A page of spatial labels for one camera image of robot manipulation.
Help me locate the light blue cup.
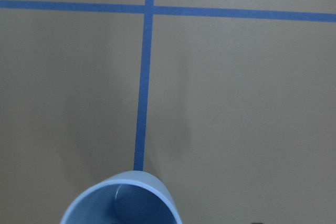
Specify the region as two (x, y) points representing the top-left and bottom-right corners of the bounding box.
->
(60, 170), (183, 224)

